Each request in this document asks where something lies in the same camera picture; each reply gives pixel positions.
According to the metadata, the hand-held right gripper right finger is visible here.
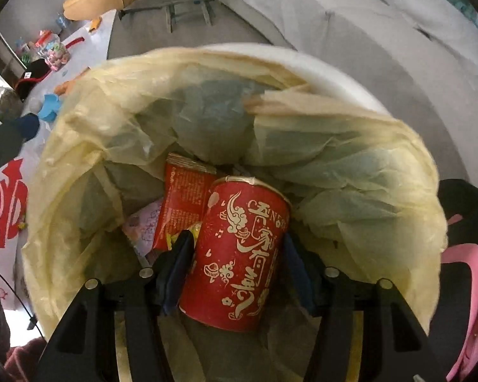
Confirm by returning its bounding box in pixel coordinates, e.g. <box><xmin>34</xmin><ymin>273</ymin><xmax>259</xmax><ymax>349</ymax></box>
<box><xmin>284</xmin><ymin>233</ymin><xmax>447</xmax><ymax>382</ymax></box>

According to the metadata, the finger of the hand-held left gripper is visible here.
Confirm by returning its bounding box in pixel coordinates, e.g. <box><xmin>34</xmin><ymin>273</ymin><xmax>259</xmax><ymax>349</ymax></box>
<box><xmin>11</xmin><ymin>112</ymin><xmax>41</xmax><ymax>142</ymax></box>

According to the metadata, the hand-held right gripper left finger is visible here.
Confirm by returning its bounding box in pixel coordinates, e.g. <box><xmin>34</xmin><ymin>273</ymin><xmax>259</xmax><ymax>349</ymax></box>
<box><xmin>34</xmin><ymin>230</ymin><xmax>197</xmax><ymax>382</ymax></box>

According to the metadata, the red paper cup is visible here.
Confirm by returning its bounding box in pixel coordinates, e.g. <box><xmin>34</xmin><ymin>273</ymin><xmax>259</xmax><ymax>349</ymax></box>
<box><xmin>178</xmin><ymin>175</ymin><xmax>294</xmax><ymax>333</ymax></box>

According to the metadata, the white bin with yellow liner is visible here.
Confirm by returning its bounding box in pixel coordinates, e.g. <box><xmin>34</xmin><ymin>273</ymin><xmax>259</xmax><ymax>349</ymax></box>
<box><xmin>21</xmin><ymin>43</ymin><xmax>451</xmax><ymax>382</ymax></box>

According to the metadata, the blue plastic cup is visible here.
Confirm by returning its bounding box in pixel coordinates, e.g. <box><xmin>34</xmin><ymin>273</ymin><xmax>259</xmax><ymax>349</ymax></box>
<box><xmin>39</xmin><ymin>93</ymin><xmax>63</xmax><ymax>123</ymax></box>

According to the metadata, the yellow snack wrapper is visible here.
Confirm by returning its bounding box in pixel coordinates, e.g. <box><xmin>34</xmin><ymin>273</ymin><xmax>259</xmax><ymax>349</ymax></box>
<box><xmin>166</xmin><ymin>223</ymin><xmax>203</xmax><ymax>252</ymax></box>

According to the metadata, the black pouch with red trim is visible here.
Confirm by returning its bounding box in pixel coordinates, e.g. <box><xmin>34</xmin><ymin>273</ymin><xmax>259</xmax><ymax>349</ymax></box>
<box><xmin>15</xmin><ymin>59</ymin><xmax>52</xmax><ymax>93</ymax></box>

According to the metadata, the white cloth with red print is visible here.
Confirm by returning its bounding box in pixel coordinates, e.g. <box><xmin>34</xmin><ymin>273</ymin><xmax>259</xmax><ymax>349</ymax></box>
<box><xmin>0</xmin><ymin>154</ymin><xmax>29</xmax><ymax>321</ymax></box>

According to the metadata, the pink snack wrapper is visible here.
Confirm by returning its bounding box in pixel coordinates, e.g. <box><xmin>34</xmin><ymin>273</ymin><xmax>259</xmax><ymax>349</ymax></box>
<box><xmin>123</xmin><ymin>201</ymin><xmax>165</xmax><ymax>257</ymax></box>

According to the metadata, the red snack packet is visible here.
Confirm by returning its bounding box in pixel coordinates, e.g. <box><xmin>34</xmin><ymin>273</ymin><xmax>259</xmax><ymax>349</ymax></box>
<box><xmin>152</xmin><ymin>152</ymin><xmax>218</xmax><ymax>252</ymax></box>

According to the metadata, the clear jar of colourful sweets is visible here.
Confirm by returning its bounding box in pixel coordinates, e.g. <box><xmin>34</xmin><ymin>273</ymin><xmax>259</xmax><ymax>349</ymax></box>
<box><xmin>43</xmin><ymin>33</ymin><xmax>71</xmax><ymax>69</ymax></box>

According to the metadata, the black and pink mat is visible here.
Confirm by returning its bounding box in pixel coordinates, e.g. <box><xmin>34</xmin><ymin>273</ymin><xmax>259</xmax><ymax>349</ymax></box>
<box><xmin>426</xmin><ymin>178</ymin><xmax>478</xmax><ymax>382</ymax></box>

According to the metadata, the black cable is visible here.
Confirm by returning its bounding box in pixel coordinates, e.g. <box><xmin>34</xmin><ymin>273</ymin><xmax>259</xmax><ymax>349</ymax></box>
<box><xmin>0</xmin><ymin>262</ymin><xmax>41</xmax><ymax>332</ymax></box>

